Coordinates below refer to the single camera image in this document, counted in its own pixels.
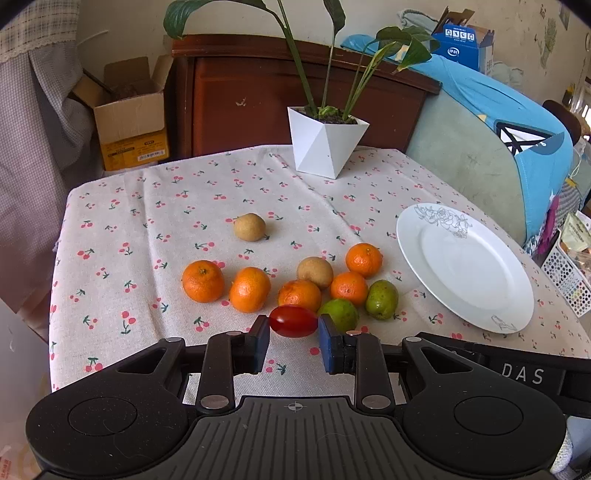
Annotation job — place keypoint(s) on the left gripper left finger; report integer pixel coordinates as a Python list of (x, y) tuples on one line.
[(226, 355)]

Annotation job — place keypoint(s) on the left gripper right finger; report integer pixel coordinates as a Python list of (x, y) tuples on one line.
[(360, 355)]

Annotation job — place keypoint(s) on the green fruit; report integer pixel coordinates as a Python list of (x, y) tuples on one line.
[(343, 313), (382, 300)]

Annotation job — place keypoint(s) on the orange tangerine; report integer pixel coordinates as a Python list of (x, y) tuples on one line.
[(302, 293), (364, 259), (249, 290), (203, 281), (350, 286)]

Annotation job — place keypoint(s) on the red cherry tomato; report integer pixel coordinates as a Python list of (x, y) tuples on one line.
[(293, 321)]

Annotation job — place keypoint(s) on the brown kiwi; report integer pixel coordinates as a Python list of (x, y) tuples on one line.
[(249, 227), (316, 270)]

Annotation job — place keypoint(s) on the white floral plate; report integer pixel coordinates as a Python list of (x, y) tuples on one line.
[(466, 267)]

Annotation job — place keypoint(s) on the cherry print tablecloth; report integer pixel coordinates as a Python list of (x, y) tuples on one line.
[(126, 240)]

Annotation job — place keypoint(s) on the white perforated basket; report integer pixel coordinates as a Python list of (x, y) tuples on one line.
[(568, 266)]

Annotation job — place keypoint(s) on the white geometric plant pot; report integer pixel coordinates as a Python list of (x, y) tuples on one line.
[(322, 149)]

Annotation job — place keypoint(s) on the blue blanket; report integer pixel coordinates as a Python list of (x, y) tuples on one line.
[(540, 144)]

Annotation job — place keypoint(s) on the dark wooden headboard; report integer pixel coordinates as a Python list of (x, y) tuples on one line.
[(230, 91)]

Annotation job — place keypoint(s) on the checked curtain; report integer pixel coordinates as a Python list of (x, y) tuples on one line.
[(44, 132)]

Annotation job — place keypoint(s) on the blue cardboard box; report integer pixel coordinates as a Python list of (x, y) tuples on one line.
[(469, 45)]

